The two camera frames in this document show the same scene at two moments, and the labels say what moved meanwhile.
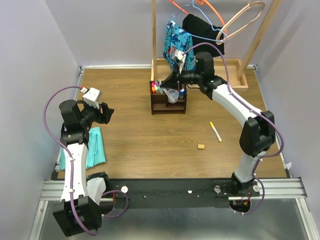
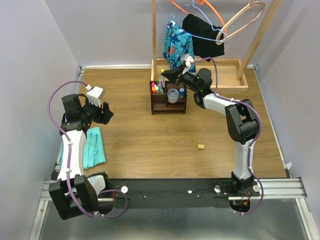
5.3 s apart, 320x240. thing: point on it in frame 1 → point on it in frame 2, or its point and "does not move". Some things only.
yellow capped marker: x=215 y=132 → x=163 y=82
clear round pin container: x=175 y=95 does not move
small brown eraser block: x=201 y=146 does not move
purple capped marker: x=167 y=93 → x=160 y=87
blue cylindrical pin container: x=182 y=93 does not move
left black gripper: x=107 y=113 does not move
